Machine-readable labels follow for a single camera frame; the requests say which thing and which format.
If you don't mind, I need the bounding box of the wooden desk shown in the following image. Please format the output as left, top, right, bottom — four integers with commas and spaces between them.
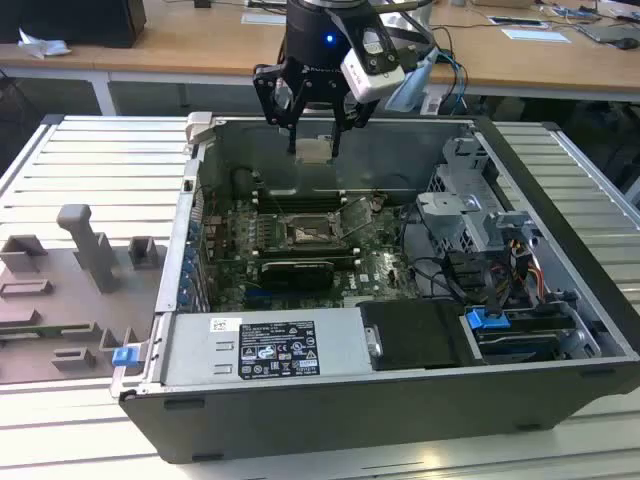
0, 0, 640, 119

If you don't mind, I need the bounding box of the blue cable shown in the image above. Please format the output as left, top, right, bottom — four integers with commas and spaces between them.
437, 19, 471, 104

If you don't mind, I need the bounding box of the blue plastic clip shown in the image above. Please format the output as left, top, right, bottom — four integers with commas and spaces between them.
111, 346, 138, 370

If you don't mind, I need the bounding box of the silver disk bay cage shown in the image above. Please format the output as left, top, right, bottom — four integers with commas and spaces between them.
414, 134, 544, 261

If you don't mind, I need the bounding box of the black open PC case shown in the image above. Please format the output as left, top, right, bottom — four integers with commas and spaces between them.
110, 110, 640, 466

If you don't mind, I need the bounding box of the pale blue cable wrap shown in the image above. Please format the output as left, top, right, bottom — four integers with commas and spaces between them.
383, 47, 441, 115

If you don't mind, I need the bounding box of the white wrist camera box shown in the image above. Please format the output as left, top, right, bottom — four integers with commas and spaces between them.
339, 29, 407, 104

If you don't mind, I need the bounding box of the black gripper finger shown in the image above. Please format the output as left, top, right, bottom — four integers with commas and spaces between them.
252, 57, 308, 156
329, 94, 374, 161

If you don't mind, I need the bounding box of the metal socket cover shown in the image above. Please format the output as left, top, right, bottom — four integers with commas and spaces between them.
332, 197, 375, 240

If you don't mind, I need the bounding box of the hard disk in blue carrier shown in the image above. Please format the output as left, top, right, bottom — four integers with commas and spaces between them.
462, 305, 591, 364

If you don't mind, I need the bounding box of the black RAM slot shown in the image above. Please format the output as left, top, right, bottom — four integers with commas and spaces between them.
255, 246, 360, 254
255, 192, 347, 200
257, 203, 347, 211
255, 253, 360, 261
257, 196, 347, 204
257, 200, 347, 207
255, 250, 360, 257

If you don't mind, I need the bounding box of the black plastic shroud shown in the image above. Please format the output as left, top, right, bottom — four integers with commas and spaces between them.
360, 299, 476, 372

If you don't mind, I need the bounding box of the silver square CPU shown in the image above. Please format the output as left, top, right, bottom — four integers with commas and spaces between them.
294, 138, 335, 165

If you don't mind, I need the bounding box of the black graphics card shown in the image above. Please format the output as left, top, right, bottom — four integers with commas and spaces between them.
258, 258, 335, 292

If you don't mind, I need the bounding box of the green motherboard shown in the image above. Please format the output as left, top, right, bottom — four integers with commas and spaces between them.
192, 194, 429, 312

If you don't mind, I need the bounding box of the black computer box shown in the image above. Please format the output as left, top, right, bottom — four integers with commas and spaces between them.
0, 0, 147, 50

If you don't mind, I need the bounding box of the silver power supply box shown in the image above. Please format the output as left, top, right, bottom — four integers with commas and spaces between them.
159, 307, 384, 386

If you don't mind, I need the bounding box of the blue printed sheet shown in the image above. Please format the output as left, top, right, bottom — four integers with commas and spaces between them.
487, 14, 547, 27

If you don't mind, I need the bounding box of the yellow red wire bundle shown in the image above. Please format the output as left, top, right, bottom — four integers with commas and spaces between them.
504, 238, 546, 301

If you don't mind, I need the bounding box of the grey laptop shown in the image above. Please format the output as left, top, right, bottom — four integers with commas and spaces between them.
577, 18, 640, 47

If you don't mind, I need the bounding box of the CPU socket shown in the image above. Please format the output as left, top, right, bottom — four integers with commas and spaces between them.
278, 212, 347, 251

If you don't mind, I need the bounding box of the white paper sheet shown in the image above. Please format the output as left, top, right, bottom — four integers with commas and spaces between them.
241, 11, 287, 25
501, 27, 572, 45

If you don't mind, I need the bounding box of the black flat disk wire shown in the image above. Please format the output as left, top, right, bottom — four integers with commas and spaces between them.
479, 249, 506, 319

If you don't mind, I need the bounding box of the crumpled white paper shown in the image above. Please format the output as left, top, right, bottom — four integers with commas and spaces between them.
17, 27, 74, 60

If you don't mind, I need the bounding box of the grey parts rack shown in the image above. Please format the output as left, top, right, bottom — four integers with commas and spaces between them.
0, 202, 169, 386

